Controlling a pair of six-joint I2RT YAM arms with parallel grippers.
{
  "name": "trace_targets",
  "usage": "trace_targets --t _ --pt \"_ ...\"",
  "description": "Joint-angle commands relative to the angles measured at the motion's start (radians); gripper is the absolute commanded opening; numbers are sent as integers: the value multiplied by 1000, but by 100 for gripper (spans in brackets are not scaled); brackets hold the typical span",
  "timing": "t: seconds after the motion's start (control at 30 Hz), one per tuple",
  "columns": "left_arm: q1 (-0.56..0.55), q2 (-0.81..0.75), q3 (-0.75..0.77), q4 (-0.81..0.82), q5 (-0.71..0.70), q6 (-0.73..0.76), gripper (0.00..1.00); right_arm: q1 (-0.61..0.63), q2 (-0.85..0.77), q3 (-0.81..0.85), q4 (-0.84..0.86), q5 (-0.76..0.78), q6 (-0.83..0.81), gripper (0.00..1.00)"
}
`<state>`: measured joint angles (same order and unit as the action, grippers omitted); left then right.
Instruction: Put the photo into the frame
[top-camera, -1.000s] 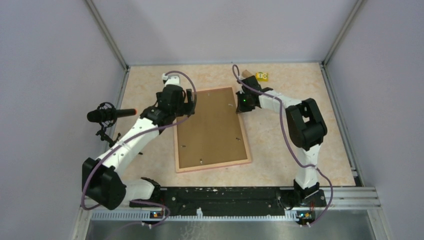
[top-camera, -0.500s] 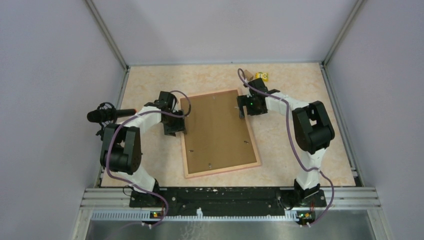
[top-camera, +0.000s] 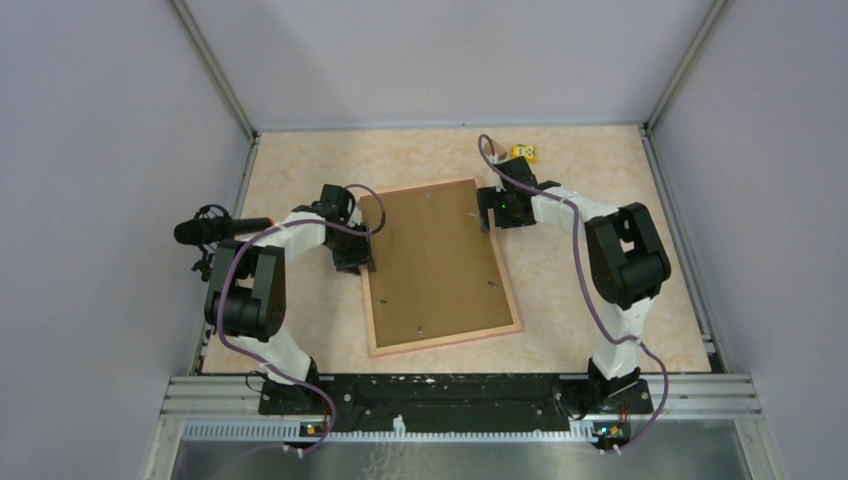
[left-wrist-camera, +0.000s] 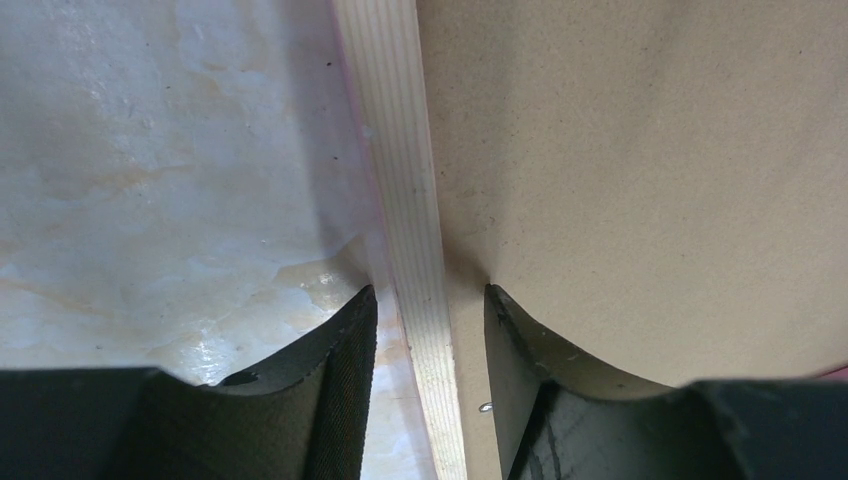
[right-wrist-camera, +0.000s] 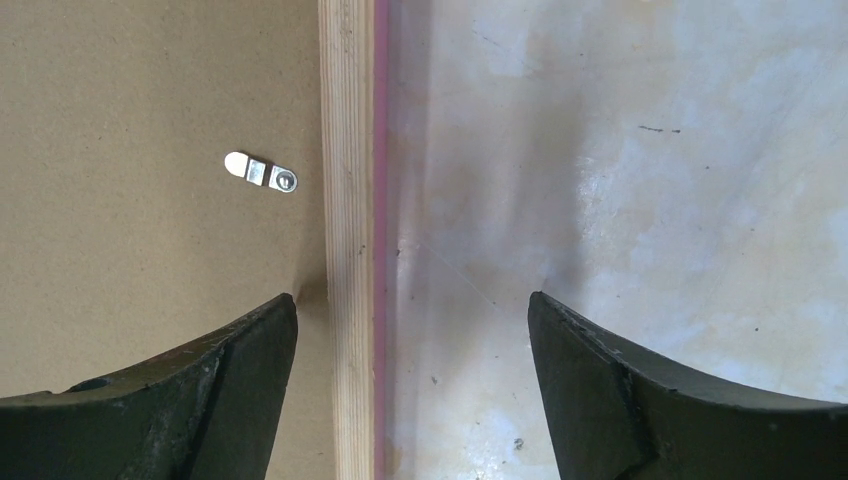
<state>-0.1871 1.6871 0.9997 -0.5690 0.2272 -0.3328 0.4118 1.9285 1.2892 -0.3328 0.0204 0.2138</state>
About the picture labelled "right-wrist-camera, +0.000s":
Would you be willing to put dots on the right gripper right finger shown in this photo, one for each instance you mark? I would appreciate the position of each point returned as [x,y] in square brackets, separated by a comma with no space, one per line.
[617,410]

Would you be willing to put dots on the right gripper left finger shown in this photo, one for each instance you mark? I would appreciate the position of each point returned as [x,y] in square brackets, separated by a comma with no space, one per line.
[207,409]

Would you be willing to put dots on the brown cardboard backing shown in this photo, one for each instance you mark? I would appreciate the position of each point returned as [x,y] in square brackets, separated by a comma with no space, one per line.
[122,233]

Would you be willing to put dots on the wooden picture frame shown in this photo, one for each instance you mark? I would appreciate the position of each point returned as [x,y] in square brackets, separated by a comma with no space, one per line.
[353,76]

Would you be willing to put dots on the metal retaining clip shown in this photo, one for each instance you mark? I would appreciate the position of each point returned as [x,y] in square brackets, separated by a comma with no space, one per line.
[260,172]

